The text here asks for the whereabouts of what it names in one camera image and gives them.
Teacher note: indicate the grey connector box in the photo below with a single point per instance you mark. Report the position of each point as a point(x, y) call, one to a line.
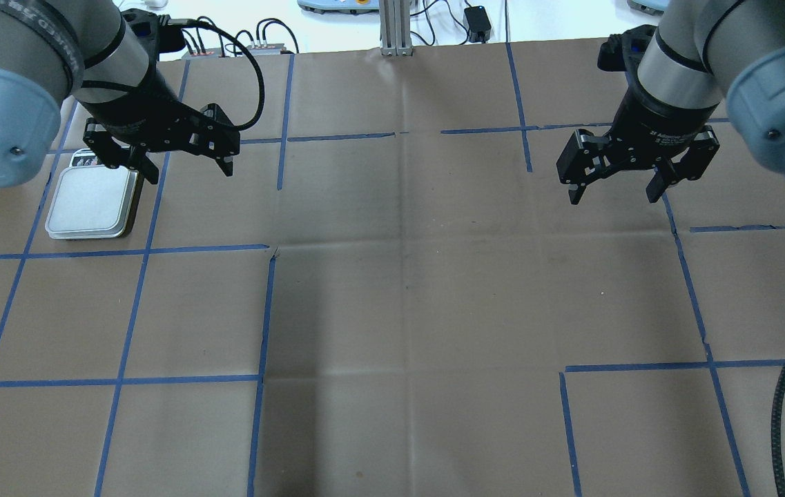
point(231, 51)

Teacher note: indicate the brown paper table cover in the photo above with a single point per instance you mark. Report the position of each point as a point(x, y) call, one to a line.
point(393, 296)

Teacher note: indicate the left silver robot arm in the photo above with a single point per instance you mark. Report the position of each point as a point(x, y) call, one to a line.
point(105, 59)

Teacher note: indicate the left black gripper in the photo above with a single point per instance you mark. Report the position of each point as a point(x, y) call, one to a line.
point(138, 103)

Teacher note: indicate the black power adapter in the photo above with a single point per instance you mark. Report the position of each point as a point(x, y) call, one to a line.
point(477, 24)

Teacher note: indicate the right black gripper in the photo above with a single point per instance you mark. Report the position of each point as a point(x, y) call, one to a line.
point(656, 119)

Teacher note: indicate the aluminium profile post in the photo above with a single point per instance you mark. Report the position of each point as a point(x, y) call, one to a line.
point(395, 24)

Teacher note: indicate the silver kitchen scale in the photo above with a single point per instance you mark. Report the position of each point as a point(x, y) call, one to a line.
point(92, 201)

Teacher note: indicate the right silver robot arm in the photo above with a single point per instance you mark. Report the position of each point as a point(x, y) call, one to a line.
point(700, 54)

